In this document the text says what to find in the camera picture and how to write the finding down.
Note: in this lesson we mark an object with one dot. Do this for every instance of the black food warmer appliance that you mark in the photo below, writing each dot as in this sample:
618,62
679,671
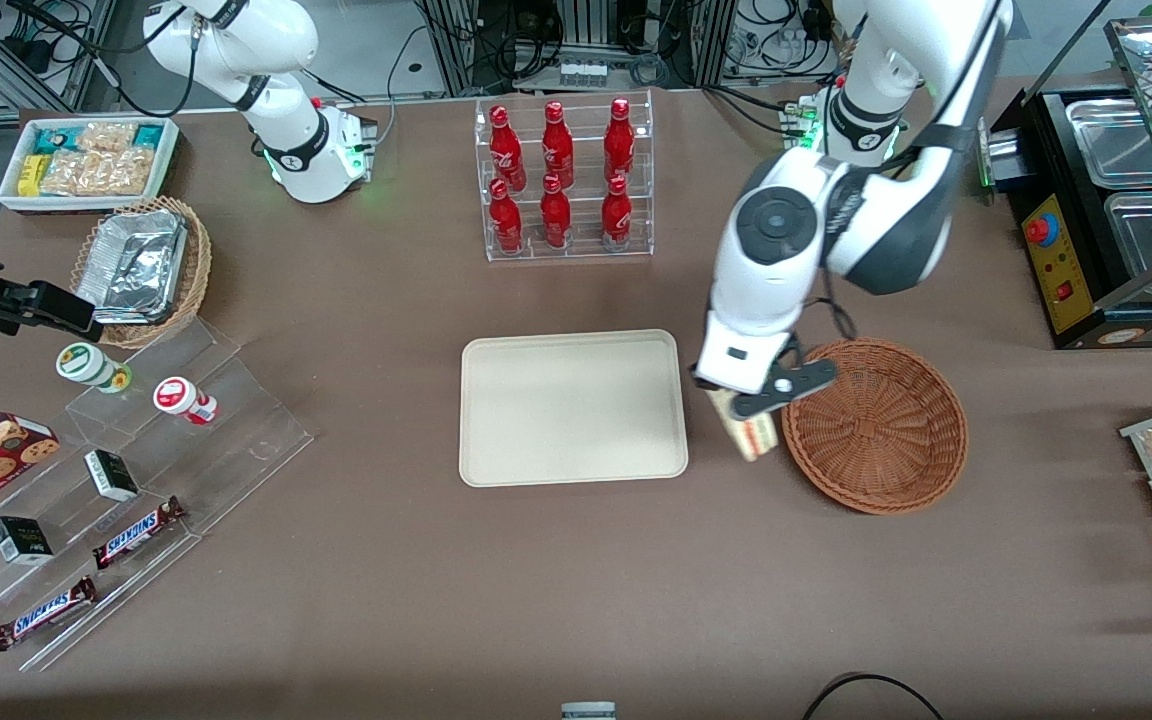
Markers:
1066,270

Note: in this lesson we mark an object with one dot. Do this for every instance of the silver foil container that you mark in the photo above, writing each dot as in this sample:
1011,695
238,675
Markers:
131,268

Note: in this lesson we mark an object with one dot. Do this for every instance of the small clear cracker bag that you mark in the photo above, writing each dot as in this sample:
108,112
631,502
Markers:
106,136

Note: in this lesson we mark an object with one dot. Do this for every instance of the teal snack packet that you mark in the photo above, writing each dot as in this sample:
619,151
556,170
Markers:
148,136
56,138

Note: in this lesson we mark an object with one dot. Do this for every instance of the white connector block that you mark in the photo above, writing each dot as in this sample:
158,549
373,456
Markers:
582,73

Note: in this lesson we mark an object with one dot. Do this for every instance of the red capped yogurt bottle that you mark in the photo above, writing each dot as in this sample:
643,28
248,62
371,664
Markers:
176,396

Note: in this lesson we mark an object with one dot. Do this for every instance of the round brown wicker basket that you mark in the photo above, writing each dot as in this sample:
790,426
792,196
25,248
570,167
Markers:
881,430

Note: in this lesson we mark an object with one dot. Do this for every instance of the large clear cracker bag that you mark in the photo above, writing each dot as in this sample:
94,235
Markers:
96,174

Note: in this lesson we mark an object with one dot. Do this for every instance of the yellow snack packet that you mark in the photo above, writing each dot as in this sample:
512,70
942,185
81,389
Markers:
32,176

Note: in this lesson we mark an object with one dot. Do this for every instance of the small grey device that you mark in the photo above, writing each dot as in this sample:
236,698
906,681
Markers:
588,712

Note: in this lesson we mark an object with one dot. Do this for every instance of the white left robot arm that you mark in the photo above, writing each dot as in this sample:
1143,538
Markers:
766,290

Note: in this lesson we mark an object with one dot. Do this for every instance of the white rectangular snack bin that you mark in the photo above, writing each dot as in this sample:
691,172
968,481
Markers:
168,170

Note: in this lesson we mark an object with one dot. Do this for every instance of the Snickers chocolate bar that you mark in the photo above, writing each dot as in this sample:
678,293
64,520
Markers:
136,533
44,614

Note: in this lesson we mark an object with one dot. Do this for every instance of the tan oval wicker basket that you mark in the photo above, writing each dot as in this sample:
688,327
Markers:
198,270

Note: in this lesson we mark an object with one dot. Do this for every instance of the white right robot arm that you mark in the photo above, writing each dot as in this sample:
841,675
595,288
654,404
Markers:
236,40

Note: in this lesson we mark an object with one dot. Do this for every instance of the red cola bottle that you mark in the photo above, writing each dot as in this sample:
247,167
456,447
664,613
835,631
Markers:
506,150
617,216
555,218
619,145
557,148
506,222

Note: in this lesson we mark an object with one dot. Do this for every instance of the triangular sandwich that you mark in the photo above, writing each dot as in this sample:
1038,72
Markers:
756,440

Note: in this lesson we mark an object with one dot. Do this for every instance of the green capped yogurt bottle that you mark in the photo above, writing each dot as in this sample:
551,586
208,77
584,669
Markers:
84,364

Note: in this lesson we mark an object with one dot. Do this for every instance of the clear acrylic bottle rack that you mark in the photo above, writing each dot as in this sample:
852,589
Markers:
581,250

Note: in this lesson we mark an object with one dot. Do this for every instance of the small black carton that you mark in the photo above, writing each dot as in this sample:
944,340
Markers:
21,540
112,475

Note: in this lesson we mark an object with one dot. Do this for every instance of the aluminium frame rack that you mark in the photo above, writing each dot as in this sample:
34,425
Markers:
456,50

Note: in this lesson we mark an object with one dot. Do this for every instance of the beige rectangular plastic tray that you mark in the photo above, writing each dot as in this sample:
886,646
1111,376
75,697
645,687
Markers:
572,408

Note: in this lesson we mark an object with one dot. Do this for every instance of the clear acrylic stepped display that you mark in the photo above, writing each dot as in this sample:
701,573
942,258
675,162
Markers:
236,440

